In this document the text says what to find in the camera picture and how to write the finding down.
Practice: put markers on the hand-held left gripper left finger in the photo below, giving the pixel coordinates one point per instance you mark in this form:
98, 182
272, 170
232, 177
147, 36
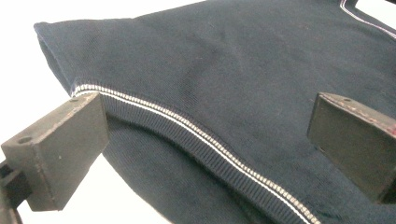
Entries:
59, 155

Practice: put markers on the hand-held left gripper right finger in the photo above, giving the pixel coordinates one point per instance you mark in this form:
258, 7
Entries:
358, 149

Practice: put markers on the black knit sweater vest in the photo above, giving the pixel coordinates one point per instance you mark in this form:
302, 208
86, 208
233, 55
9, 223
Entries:
218, 77

